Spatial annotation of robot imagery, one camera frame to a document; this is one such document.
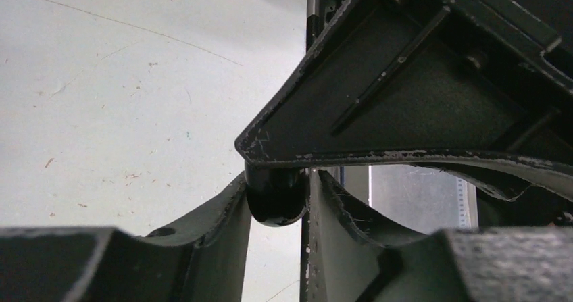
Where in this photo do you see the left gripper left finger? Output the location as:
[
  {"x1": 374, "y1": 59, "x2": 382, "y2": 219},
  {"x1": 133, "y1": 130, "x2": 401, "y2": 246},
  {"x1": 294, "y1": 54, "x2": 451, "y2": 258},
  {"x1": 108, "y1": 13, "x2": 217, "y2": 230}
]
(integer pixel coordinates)
[{"x1": 1, "y1": 174, "x2": 251, "y2": 301}]

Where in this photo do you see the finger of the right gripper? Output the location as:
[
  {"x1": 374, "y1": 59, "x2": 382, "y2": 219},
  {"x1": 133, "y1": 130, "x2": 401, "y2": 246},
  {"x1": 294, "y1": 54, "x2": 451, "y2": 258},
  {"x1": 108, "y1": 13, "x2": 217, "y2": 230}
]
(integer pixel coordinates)
[{"x1": 235, "y1": 0, "x2": 572, "y2": 201}]

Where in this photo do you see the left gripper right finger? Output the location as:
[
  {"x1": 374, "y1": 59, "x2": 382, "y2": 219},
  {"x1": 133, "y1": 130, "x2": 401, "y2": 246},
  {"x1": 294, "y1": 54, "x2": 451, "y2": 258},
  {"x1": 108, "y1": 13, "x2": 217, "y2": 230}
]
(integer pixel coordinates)
[{"x1": 305, "y1": 170, "x2": 572, "y2": 301}]

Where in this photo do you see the black earbud charging case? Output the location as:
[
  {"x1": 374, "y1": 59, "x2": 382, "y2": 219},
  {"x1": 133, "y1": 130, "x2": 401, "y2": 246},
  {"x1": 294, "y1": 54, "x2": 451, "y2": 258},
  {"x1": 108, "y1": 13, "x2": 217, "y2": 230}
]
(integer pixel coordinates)
[{"x1": 245, "y1": 163, "x2": 309, "y2": 227}]

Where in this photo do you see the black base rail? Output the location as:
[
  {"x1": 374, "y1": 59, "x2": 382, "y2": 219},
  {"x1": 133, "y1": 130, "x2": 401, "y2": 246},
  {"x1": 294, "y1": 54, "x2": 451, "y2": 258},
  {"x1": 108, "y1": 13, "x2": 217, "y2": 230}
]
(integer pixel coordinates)
[{"x1": 305, "y1": 0, "x2": 338, "y2": 51}]

